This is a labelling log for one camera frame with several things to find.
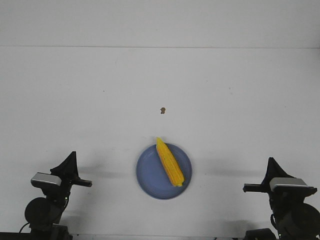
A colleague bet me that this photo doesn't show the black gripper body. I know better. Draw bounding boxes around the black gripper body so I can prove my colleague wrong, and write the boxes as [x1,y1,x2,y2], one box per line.
[242,183,272,199]
[60,177,92,199]

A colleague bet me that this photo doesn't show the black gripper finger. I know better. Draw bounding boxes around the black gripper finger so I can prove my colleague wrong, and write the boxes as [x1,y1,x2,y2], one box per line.
[261,157,295,186]
[50,151,80,179]

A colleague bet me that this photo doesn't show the blue round plate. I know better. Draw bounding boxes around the blue round plate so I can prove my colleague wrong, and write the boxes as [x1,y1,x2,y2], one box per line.
[135,143,193,200]

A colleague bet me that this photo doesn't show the yellow corn cob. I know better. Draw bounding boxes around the yellow corn cob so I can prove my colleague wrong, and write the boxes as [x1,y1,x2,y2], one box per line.
[156,137,185,187]

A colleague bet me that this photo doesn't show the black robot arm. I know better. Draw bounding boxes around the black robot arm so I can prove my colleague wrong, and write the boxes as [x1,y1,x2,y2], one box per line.
[243,157,320,240]
[24,151,92,240]

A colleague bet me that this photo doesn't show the small brown table mark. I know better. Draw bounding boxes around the small brown table mark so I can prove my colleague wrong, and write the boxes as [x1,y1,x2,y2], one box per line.
[160,107,166,115]

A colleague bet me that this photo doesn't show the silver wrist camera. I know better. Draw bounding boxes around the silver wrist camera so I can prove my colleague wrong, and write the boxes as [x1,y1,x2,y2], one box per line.
[30,172,62,188]
[269,177,318,197]

